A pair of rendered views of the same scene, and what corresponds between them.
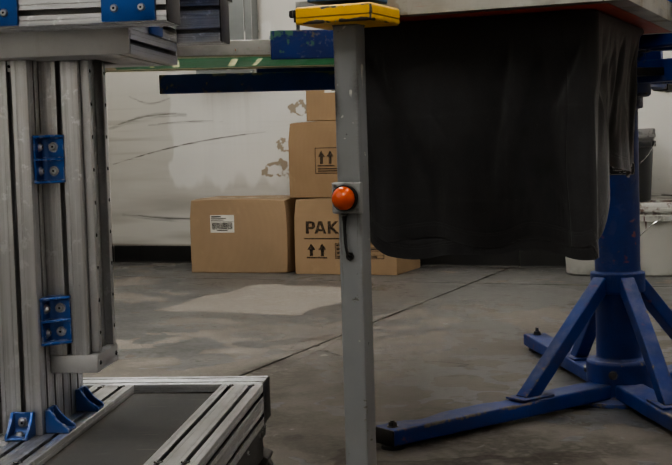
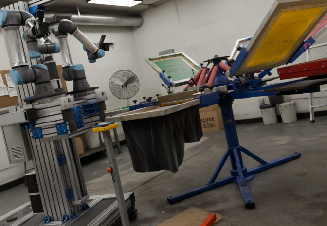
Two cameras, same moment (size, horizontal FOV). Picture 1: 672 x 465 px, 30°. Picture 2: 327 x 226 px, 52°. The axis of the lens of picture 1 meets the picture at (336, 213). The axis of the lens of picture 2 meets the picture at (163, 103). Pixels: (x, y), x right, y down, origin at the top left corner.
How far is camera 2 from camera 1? 113 cm
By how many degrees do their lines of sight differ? 14
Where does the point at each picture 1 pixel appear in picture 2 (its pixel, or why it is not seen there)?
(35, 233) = (61, 176)
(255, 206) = not seen: hidden behind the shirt
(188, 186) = not seen: hidden behind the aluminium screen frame
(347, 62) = (105, 138)
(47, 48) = (53, 138)
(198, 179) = not seen: hidden behind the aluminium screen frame
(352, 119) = (109, 151)
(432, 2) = (129, 117)
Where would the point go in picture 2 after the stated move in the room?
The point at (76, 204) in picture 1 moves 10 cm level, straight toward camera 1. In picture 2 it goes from (69, 168) to (65, 171)
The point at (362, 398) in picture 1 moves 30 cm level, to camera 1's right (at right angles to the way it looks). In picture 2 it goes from (122, 212) to (163, 208)
